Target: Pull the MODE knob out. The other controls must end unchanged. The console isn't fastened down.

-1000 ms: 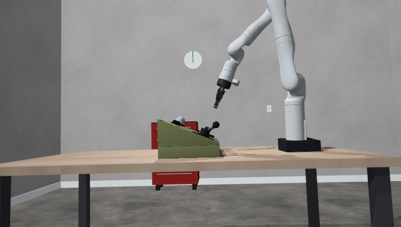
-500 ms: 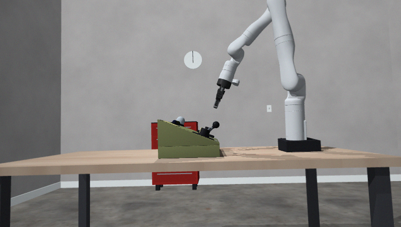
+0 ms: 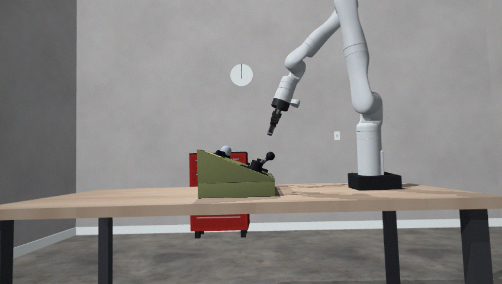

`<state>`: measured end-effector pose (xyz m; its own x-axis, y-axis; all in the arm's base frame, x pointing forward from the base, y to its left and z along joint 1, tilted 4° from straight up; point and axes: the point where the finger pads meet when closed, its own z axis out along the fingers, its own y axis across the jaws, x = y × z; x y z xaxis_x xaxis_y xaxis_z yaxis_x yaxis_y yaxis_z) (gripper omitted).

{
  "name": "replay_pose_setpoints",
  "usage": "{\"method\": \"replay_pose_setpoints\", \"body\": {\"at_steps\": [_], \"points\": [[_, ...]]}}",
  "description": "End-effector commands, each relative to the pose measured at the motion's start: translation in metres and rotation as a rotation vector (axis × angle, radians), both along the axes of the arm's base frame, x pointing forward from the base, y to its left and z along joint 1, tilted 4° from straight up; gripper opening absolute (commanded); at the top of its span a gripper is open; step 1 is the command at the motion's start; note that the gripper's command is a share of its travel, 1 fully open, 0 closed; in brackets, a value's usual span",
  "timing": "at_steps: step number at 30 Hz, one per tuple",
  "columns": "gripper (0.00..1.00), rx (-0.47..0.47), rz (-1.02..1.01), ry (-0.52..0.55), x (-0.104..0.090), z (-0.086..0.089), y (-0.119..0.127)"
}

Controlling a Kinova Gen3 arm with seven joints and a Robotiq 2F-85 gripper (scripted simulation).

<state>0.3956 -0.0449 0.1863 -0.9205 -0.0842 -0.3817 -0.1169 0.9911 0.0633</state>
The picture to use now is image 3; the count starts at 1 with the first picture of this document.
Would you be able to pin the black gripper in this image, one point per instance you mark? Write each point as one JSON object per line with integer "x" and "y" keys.
{"x": 280, "y": 105}

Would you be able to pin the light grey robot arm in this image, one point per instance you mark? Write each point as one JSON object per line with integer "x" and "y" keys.
{"x": 364, "y": 101}

